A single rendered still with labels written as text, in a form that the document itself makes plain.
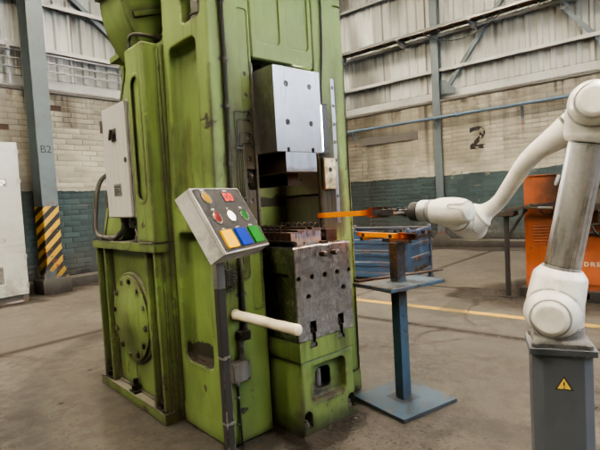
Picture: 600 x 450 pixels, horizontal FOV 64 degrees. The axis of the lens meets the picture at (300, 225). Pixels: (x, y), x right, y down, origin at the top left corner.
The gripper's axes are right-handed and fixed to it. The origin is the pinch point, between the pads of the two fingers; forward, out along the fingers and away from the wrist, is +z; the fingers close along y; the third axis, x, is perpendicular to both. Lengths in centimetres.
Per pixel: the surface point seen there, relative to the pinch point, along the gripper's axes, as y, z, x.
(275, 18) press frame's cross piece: -1, 60, 98
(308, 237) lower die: -0.6, 43.9, -12.0
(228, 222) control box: -59, 25, 0
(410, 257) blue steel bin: 319, 212, -73
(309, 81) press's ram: 6, 45, 64
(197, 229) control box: -72, 25, -2
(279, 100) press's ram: -14, 45, 53
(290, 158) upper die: -9, 44, 26
